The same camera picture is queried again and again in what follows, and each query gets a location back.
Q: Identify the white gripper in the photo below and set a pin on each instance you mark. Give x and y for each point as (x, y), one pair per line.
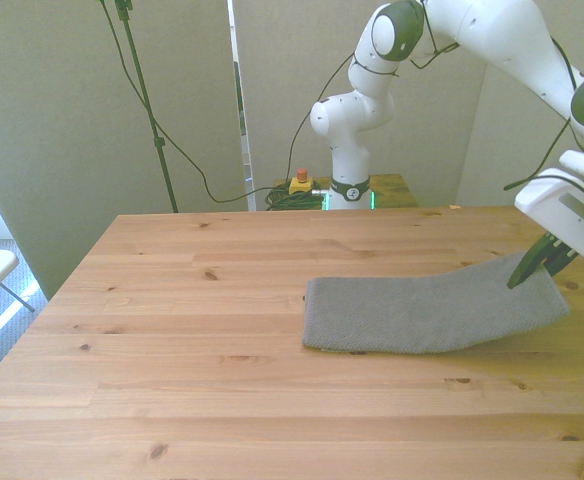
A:
(552, 210)

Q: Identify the grey towel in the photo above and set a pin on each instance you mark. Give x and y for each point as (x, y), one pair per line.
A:
(422, 315)

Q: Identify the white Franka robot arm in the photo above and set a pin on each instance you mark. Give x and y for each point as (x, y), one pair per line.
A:
(497, 35)

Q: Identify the small wooden robot table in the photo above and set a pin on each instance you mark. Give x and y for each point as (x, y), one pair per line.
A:
(397, 187)

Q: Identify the yellow emergency stop box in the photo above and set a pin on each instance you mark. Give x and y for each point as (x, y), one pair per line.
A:
(300, 185)

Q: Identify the white partition edge strip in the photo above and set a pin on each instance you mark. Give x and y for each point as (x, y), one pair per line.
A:
(242, 100)

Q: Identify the black camera stand pole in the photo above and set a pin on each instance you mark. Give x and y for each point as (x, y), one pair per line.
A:
(144, 100)

